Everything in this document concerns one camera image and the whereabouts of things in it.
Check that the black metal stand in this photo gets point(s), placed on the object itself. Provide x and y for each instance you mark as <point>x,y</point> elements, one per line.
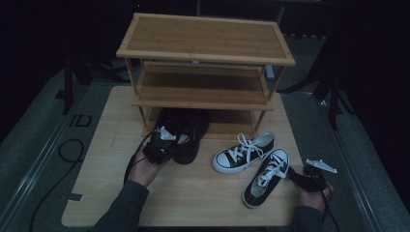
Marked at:
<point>67,87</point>
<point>333,103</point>

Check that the black slip-on shoe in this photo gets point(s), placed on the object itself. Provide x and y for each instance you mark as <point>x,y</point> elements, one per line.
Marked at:
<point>193,135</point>
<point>167,117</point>

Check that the person's left hand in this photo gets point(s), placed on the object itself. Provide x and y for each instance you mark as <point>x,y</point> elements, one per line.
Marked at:
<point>145,170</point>

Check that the wooden shoe rack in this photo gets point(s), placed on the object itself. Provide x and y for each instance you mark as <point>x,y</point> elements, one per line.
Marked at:
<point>206,38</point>

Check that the person's right hand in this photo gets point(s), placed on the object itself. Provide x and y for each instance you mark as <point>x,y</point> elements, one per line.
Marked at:
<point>314,199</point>

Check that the black white laced sneaker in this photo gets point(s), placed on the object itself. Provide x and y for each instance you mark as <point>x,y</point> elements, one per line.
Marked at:
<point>267,179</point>
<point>238,156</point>

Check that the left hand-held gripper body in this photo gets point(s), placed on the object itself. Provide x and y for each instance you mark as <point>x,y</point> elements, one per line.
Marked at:
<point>159,148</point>

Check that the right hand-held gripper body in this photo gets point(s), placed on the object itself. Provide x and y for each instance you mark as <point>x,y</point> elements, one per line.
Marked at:
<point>309,182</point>

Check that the grey post foot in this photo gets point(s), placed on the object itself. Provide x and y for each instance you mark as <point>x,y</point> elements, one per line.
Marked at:
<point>270,73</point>

